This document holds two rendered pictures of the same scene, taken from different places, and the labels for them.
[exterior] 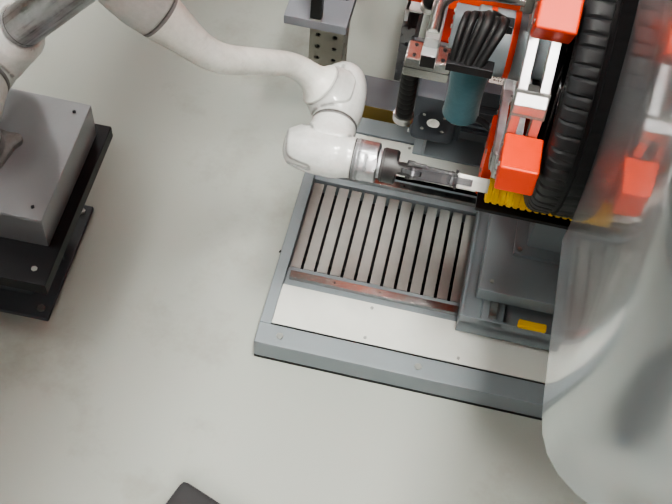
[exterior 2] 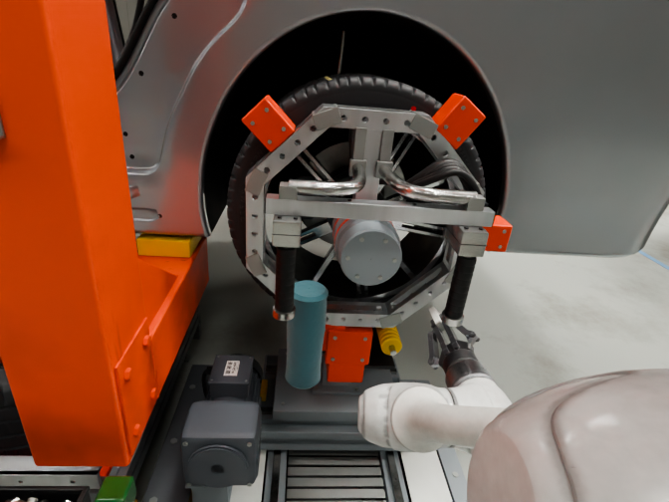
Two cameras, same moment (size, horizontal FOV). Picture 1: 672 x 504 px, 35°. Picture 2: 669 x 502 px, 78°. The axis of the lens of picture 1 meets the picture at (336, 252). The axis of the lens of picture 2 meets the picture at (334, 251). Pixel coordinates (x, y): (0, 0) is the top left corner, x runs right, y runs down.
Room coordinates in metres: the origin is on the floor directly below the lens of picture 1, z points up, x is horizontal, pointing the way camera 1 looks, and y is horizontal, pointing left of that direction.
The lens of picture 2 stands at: (1.90, 0.53, 1.22)
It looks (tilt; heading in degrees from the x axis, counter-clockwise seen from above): 25 degrees down; 257
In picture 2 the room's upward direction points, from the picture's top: 5 degrees clockwise
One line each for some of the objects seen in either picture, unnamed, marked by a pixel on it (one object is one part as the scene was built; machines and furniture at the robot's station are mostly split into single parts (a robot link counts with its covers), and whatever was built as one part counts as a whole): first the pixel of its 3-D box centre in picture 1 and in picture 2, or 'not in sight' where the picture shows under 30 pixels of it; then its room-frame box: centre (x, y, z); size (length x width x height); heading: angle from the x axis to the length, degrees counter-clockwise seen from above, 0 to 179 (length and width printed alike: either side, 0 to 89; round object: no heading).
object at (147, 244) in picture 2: not in sight; (171, 238); (2.11, -0.62, 0.71); 0.14 x 0.14 x 0.05; 83
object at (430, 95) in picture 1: (485, 123); (232, 418); (1.94, -0.36, 0.26); 0.42 x 0.18 x 0.35; 83
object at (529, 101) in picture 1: (533, 49); (360, 226); (1.63, -0.36, 0.85); 0.54 x 0.07 x 0.54; 173
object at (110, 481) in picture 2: not in sight; (115, 497); (2.08, 0.12, 0.64); 0.04 x 0.04 x 0.04; 83
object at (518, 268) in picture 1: (555, 215); (336, 355); (1.61, -0.53, 0.32); 0.40 x 0.30 x 0.28; 173
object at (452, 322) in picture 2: (407, 93); (459, 287); (1.49, -0.11, 0.83); 0.04 x 0.04 x 0.16
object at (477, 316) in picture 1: (538, 257); (333, 398); (1.61, -0.53, 0.13); 0.50 x 0.36 x 0.10; 173
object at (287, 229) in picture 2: not in sight; (288, 224); (1.83, -0.18, 0.93); 0.09 x 0.05 x 0.05; 83
